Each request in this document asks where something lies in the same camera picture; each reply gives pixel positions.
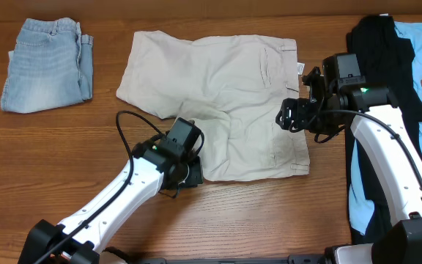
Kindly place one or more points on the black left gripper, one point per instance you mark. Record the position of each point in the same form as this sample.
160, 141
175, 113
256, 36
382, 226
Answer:
195, 175

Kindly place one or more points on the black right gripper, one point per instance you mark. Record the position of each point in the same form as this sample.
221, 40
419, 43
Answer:
300, 105

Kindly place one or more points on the beige khaki shorts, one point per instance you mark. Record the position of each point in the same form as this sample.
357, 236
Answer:
232, 88

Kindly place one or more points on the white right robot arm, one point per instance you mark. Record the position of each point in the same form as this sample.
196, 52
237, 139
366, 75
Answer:
341, 98

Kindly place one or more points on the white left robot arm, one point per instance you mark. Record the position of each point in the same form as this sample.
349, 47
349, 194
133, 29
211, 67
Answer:
80, 238

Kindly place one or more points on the black garment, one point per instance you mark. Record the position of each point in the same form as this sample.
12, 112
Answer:
387, 73

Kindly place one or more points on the light blue shirt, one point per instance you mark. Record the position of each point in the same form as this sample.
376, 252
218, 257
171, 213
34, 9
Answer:
421, 47

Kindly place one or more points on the folded light blue jeans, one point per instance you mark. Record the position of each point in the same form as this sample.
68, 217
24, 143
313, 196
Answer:
51, 66

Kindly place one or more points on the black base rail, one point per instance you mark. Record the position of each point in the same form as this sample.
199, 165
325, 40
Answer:
229, 260

